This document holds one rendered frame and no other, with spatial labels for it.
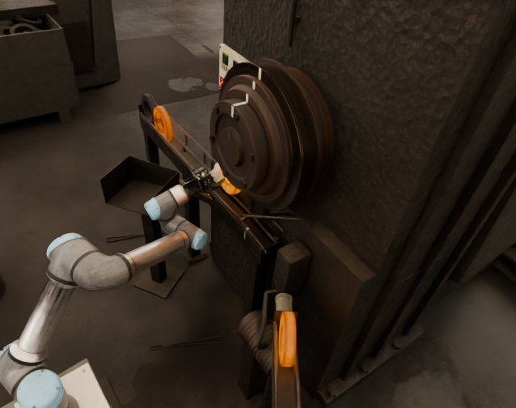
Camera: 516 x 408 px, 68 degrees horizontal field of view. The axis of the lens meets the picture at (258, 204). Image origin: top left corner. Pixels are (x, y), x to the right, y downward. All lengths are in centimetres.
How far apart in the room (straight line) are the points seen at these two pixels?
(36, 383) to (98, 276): 38
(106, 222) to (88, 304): 61
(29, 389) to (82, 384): 27
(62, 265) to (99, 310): 91
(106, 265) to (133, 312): 93
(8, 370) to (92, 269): 44
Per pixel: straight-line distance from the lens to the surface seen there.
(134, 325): 210
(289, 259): 129
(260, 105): 109
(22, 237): 268
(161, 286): 220
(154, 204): 144
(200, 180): 144
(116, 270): 124
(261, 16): 136
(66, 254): 129
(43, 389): 143
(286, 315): 119
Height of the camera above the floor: 177
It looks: 42 degrees down
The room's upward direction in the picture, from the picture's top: 6 degrees clockwise
